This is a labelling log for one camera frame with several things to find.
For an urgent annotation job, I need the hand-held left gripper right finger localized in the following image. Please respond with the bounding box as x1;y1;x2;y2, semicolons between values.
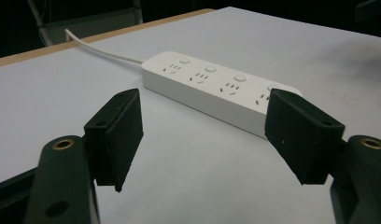
263;88;381;224

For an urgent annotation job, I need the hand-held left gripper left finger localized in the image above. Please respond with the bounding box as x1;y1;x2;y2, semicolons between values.
23;88;145;224

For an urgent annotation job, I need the white power strip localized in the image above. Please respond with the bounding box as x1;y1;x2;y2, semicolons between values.
141;50;303;140

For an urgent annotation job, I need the metal stand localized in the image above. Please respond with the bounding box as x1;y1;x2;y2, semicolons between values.
27;0;144;47

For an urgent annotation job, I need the white power cable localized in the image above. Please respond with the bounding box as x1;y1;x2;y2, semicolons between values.
64;28;145;65

